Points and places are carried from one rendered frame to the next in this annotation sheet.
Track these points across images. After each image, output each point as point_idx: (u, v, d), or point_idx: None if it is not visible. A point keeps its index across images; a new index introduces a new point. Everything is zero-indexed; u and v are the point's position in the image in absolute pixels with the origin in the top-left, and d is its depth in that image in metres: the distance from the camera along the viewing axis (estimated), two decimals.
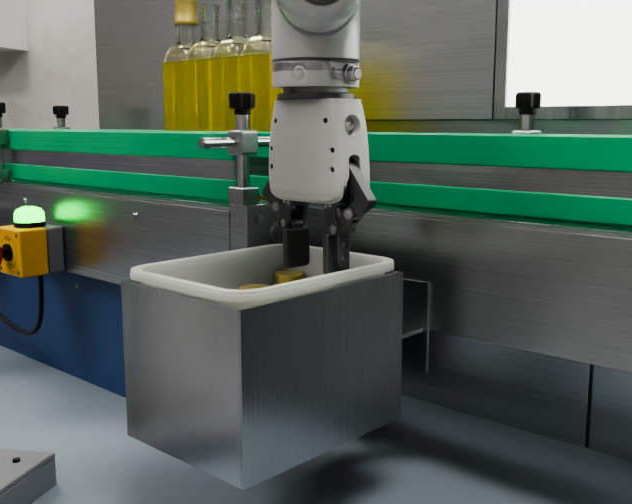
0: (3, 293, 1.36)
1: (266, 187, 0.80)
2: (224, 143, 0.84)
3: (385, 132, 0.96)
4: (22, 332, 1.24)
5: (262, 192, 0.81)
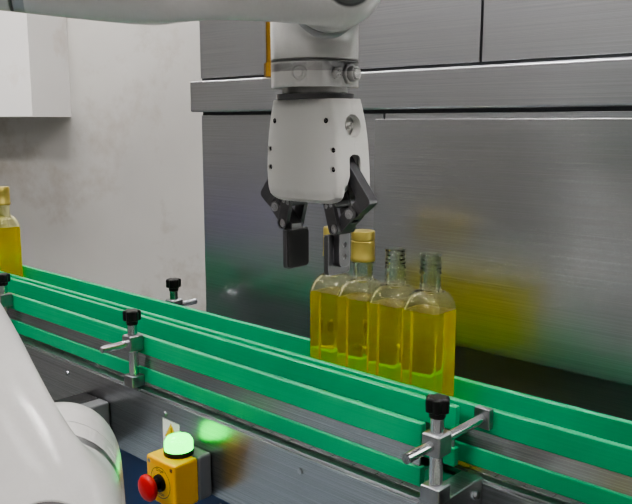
0: (129, 484, 1.37)
1: (264, 187, 0.80)
2: (424, 453, 0.85)
3: (559, 404, 0.97)
4: None
5: (260, 192, 0.81)
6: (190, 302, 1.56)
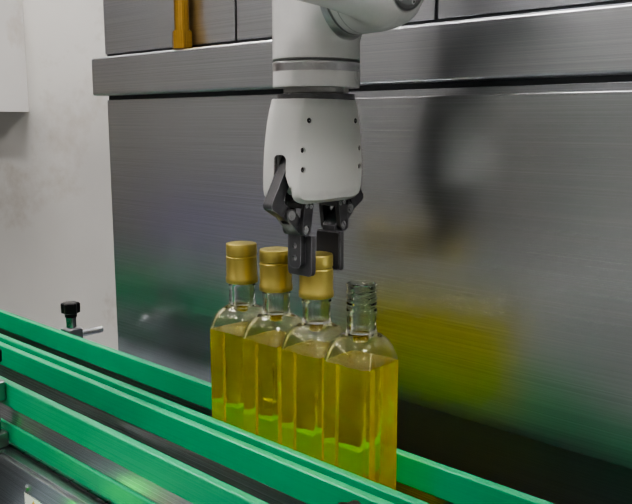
0: None
1: (276, 199, 0.71)
2: None
3: (540, 502, 0.67)
4: None
5: (272, 206, 0.71)
6: (94, 331, 1.26)
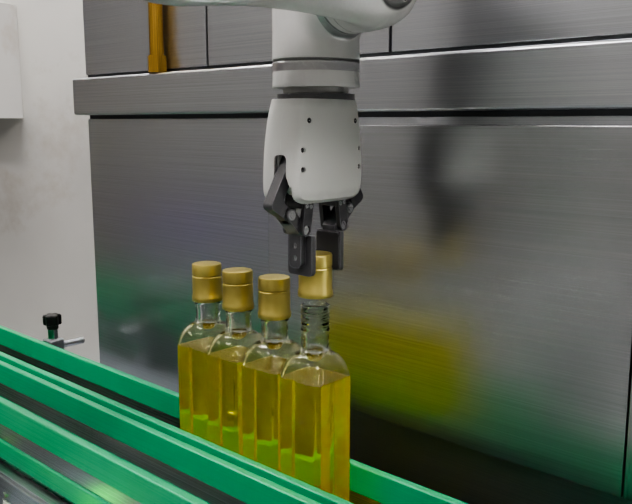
0: None
1: (276, 199, 0.71)
2: None
3: None
4: None
5: (272, 206, 0.71)
6: (75, 342, 1.31)
